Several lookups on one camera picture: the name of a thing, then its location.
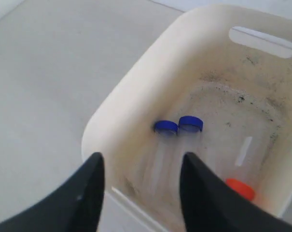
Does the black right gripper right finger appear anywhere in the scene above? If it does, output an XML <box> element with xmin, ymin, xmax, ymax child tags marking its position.
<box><xmin>180</xmin><ymin>152</ymin><xmax>292</xmax><ymax>232</ymax></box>

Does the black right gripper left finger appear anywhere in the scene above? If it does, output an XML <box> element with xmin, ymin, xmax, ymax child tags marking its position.
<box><xmin>0</xmin><ymin>152</ymin><xmax>105</xmax><ymax>232</ymax></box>

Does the orange red small object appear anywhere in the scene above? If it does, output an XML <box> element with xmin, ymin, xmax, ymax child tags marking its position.
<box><xmin>225</xmin><ymin>136</ymin><xmax>268</xmax><ymax>201</ymax></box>

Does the grey small object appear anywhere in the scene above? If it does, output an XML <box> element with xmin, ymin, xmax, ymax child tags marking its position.
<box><xmin>144</xmin><ymin>120</ymin><xmax>178</xmax><ymax>195</ymax></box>

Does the cream plastic bin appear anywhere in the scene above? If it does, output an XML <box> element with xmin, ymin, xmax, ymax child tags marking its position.
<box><xmin>82</xmin><ymin>5</ymin><xmax>292</xmax><ymax>232</ymax></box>

